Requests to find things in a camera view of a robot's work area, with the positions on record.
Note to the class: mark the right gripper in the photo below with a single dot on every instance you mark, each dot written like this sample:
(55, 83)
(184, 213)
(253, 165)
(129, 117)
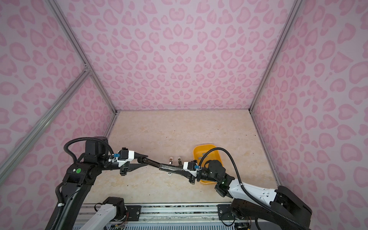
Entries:
(191, 178)

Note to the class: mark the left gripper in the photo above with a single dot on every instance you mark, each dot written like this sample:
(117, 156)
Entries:
(132, 166)

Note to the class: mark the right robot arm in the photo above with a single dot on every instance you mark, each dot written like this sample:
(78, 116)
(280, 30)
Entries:
(280, 206)

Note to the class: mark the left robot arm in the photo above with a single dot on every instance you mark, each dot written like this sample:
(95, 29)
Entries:
(91, 156)

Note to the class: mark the yellow plastic tray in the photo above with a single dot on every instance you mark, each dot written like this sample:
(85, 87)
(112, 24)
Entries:
(210, 162)

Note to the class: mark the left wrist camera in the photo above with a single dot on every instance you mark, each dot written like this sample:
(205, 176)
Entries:
(122, 157)

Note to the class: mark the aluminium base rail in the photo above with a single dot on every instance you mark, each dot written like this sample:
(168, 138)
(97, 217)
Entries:
(180, 216)

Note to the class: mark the diagonal aluminium frame bar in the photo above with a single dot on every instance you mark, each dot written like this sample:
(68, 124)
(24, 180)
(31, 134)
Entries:
(19, 152)

